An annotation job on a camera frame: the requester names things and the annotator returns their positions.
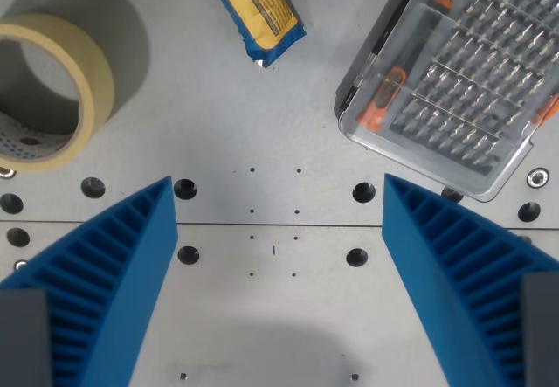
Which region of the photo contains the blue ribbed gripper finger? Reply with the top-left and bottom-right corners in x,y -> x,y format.
0,175 -> 180,387
381,173 -> 559,387

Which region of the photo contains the blue and yellow snack bag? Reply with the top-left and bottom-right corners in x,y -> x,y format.
200,0 -> 307,70

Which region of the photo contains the beige masking tape roll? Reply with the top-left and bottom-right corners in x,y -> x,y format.
0,12 -> 116,174

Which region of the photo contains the clear screwdriver bit set case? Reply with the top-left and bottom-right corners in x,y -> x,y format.
334,0 -> 559,202

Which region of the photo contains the orange black screwdriver handle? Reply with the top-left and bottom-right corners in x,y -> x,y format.
356,66 -> 410,133

